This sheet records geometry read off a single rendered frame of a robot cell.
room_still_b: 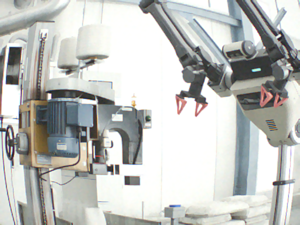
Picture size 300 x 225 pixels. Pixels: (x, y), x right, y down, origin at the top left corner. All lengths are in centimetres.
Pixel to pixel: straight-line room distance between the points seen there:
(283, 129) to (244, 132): 615
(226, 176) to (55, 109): 626
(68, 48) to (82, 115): 51
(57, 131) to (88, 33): 46
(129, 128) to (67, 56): 47
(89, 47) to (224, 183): 617
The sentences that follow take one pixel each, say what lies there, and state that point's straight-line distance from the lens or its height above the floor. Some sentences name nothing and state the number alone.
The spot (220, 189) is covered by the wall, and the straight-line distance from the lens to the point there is 825.
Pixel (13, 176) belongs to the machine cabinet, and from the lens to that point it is 516.
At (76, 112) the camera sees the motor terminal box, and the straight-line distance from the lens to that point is 217.
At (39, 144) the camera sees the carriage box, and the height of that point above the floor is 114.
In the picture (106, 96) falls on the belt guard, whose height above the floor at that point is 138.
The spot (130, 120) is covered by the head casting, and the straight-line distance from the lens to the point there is 260.
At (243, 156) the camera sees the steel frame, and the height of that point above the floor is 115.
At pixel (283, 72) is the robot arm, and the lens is 180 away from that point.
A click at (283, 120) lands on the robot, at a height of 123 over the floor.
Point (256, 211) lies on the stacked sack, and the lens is 558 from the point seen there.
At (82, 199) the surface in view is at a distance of 286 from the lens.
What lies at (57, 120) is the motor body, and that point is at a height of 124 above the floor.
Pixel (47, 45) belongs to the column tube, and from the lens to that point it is 250.
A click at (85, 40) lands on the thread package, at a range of 235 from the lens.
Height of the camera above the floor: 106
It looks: 6 degrees up
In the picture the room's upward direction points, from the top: straight up
